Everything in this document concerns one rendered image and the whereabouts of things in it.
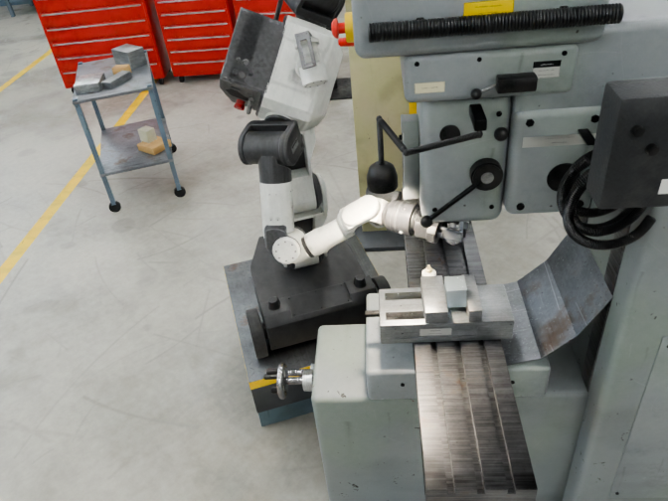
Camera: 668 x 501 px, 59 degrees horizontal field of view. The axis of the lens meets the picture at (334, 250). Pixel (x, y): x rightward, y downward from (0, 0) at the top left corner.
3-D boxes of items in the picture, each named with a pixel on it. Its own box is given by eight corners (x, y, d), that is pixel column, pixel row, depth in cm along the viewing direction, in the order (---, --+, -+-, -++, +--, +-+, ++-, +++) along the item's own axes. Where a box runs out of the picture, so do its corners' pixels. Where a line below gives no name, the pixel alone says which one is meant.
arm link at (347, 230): (382, 210, 155) (338, 234, 158) (392, 219, 163) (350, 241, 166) (372, 190, 157) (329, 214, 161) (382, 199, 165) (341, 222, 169)
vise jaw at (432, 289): (424, 324, 154) (424, 312, 152) (420, 286, 166) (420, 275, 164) (447, 323, 154) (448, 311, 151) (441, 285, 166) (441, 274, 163)
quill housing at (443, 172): (421, 228, 140) (420, 101, 121) (416, 184, 157) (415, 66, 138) (503, 225, 139) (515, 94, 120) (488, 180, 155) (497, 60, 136)
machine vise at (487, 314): (381, 344, 159) (379, 314, 153) (379, 306, 171) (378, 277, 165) (512, 339, 156) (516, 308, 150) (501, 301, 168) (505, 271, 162)
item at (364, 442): (327, 509, 208) (307, 400, 172) (332, 432, 233) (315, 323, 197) (563, 508, 200) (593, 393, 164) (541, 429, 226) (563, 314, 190)
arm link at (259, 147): (245, 183, 161) (241, 132, 157) (260, 177, 169) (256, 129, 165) (283, 184, 157) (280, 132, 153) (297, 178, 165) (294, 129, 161)
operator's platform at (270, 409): (239, 325, 311) (223, 265, 288) (360, 292, 323) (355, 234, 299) (265, 444, 250) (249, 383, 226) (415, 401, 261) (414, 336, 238)
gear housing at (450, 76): (405, 105, 120) (404, 58, 114) (400, 65, 140) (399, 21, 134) (574, 94, 117) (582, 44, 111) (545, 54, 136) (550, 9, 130)
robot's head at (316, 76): (300, 90, 154) (304, 83, 146) (291, 52, 154) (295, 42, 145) (324, 85, 156) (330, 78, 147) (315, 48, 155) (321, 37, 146)
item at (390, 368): (368, 402, 169) (365, 374, 162) (368, 318, 197) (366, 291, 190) (547, 398, 164) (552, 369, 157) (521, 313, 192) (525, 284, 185)
